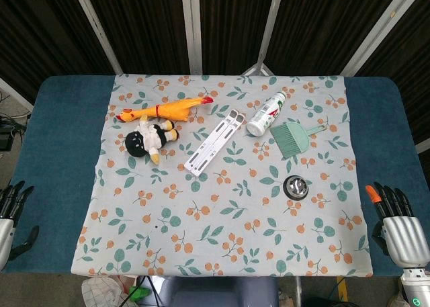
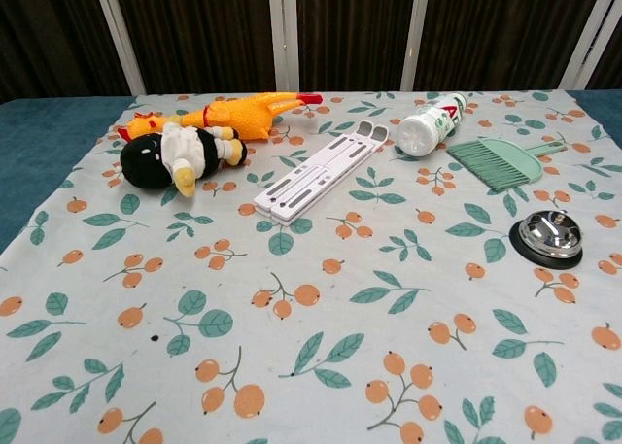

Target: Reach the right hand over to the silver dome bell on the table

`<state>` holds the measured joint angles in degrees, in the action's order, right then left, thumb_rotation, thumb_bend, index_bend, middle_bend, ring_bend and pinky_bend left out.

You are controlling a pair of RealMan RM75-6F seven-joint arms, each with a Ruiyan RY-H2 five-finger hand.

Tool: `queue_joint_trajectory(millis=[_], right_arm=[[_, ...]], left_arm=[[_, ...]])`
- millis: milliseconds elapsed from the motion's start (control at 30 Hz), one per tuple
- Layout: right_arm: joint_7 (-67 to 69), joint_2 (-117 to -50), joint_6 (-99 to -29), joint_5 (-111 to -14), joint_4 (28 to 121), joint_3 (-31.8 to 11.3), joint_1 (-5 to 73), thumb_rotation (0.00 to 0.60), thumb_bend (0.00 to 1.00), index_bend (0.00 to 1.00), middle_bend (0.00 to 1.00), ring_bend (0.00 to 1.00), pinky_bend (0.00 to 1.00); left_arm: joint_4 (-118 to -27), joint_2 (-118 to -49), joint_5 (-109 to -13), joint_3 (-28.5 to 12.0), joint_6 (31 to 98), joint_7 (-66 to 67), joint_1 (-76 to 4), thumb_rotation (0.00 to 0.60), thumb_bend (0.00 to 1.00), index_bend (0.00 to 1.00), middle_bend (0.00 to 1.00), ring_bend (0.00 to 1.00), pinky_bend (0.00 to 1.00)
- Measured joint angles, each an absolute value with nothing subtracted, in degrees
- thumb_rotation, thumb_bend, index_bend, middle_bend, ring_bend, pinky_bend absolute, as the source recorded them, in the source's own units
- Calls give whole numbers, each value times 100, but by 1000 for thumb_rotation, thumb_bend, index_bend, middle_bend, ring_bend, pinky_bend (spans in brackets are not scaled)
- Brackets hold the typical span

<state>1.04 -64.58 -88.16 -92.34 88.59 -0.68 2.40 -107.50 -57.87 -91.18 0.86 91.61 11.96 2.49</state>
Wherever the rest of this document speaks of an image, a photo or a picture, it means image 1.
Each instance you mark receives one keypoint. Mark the yellow rubber chicken toy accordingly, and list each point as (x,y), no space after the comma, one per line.
(168,110)

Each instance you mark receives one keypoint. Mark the black and white plush doll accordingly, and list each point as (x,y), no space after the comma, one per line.
(137,144)

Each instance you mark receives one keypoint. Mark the green hand brush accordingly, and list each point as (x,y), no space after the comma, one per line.
(289,139)

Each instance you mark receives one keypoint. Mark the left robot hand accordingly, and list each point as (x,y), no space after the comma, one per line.
(6,233)

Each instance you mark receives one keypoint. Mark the white partition frame post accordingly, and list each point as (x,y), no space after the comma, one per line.
(191,28)
(268,28)
(386,18)
(97,31)
(424,148)
(16,95)

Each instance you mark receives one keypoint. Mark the white folding laptop stand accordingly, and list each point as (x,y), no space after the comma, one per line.
(215,142)

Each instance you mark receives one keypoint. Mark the floral print tablecloth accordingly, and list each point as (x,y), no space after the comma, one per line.
(235,219)

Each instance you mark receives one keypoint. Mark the black box device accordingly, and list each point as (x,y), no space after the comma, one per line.
(5,139)

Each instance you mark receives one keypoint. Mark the small green object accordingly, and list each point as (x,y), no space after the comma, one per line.
(139,293)

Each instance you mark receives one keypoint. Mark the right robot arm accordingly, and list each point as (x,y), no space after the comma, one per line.
(416,287)

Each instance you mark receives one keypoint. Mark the white plastic bag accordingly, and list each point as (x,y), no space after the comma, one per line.
(100,292)

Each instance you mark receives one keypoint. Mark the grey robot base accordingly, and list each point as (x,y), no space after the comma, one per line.
(218,293)

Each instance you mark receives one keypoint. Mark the white drink bottle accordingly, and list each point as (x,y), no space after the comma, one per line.
(265,115)

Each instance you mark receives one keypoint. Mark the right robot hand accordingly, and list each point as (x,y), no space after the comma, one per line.
(401,240)

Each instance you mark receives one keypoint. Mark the blue table cover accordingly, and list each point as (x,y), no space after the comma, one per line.
(67,135)

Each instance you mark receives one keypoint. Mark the silver desk bell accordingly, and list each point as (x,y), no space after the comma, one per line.
(295,186)

